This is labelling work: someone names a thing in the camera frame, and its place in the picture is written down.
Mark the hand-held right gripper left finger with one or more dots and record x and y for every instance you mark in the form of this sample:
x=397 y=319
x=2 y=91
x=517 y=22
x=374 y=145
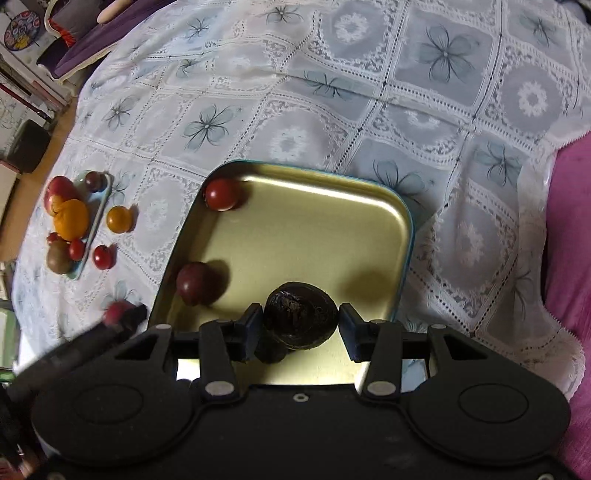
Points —
x=254 y=332

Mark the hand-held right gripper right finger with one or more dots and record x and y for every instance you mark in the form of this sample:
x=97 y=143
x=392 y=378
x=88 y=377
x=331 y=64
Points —
x=348 y=332

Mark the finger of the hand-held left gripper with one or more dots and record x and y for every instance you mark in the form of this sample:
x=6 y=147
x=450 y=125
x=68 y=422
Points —
x=131 y=318

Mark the pink round radish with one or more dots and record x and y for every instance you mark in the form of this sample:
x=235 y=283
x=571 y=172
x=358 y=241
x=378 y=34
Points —
x=114 y=313

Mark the dark water chestnut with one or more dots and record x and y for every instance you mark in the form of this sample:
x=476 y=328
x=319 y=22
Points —
x=300 y=318

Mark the gold metal tray blue rim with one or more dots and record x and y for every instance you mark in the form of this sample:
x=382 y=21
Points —
x=300 y=221

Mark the brown kiwi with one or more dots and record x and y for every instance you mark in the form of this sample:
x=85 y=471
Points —
x=59 y=257

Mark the small orange tangerine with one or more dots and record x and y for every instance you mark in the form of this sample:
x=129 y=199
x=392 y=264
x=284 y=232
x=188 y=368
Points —
x=119 y=219

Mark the small red cherry tomato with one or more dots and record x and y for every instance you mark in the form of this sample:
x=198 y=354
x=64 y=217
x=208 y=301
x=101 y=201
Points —
x=52 y=237

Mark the large orange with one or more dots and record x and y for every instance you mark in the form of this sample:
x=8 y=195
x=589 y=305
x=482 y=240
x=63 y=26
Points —
x=71 y=220

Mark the light green plastic tray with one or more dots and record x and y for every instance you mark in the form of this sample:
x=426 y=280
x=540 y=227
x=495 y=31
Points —
x=99 y=205

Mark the dark purple plum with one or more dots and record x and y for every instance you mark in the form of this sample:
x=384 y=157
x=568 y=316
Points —
x=94 y=181

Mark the red apple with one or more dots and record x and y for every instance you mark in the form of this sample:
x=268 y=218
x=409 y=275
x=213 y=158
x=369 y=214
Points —
x=60 y=187

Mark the black stool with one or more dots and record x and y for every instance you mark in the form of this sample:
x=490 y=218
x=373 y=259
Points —
x=28 y=146

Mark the white lace floral tablecloth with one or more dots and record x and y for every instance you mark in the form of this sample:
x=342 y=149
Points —
x=323 y=106

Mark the pink cloth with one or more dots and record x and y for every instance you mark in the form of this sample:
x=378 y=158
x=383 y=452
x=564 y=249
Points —
x=570 y=277

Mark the purple sofa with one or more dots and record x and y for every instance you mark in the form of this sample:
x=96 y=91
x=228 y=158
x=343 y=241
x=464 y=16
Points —
x=87 y=50

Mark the round colourful disc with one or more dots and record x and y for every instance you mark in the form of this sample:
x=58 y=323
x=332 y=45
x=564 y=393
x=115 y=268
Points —
x=23 y=30

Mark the beige pillow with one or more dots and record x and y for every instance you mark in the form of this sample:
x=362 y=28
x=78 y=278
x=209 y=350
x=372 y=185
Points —
x=111 y=9

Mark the grey cushion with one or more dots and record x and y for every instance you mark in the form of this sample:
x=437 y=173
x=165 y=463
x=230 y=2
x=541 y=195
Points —
x=69 y=14

